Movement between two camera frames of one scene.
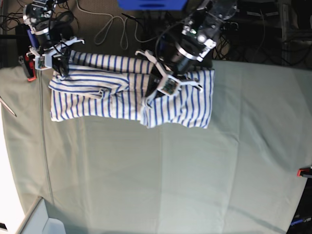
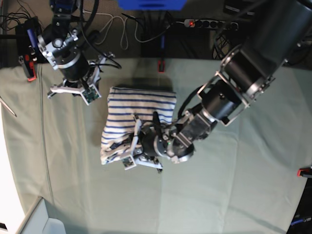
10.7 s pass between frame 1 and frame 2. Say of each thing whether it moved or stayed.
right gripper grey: moved
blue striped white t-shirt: moved
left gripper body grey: moved
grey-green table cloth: stayed
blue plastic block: stayed
